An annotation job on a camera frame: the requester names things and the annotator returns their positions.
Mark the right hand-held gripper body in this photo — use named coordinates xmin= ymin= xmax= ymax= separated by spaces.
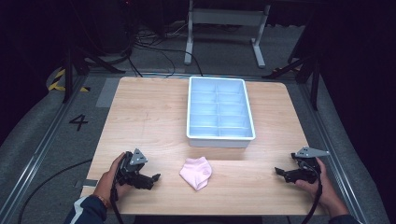
xmin=290 ymin=146 xmax=331 ymax=185

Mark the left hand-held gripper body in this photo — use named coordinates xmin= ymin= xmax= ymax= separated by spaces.
xmin=115 ymin=147 xmax=149 ymax=189

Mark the pink sock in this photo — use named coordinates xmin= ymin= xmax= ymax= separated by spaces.
xmin=178 ymin=156 xmax=213 ymax=191

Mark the white compartment storage box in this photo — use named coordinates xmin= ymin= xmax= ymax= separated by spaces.
xmin=186 ymin=76 xmax=257 ymax=148

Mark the person's left hand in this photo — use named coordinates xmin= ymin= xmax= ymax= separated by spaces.
xmin=92 ymin=152 xmax=133 ymax=204

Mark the person's right hand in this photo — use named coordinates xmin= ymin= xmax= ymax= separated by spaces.
xmin=294 ymin=157 xmax=350 ymax=218

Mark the grey tape patch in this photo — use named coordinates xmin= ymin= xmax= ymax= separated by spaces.
xmin=94 ymin=77 xmax=121 ymax=109

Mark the black metal stand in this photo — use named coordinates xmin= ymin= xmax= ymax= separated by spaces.
xmin=261 ymin=18 xmax=323 ymax=112
xmin=61 ymin=36 xmax=127 ymax=105

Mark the yellow black hazard tape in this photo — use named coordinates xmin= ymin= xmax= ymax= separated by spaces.
xmin=48 ymin=68 xmax=92 ymax=93

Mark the grey metal floor rail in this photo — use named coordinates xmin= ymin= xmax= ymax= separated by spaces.
xmin=293 ymin=81 xmax=370 ymax=224
xmin=0 ymin=74 xmax=89 ymax=220

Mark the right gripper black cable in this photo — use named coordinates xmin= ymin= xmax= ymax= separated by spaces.
xmin=300 ymin=166 xmax=323 ymax=224

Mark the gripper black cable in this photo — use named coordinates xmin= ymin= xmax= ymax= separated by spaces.
xmin=109 ymin=161 xmax=127 ymax=224
xmin=300 ymin=166 xmax=323 ymax=224

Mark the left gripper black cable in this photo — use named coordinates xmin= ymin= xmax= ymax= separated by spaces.
xmin=109 ymin=161 xmax=127 ymax=224

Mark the orange wrist bracelet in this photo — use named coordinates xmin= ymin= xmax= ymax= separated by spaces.
xmin=92 ymin=193 xmax=111 ymax=209

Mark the black floor cable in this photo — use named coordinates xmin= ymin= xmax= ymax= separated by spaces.
xmin=17 ymin=158 xmax=93 ymax=224

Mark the bundle of black cables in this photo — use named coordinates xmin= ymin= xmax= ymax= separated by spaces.
xmin=125 ymin=24 xmax=205 ymax=78

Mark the white metal table frame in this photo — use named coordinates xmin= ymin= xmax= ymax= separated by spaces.
xmin=183 ymin=0 xmax=272 ymax=69

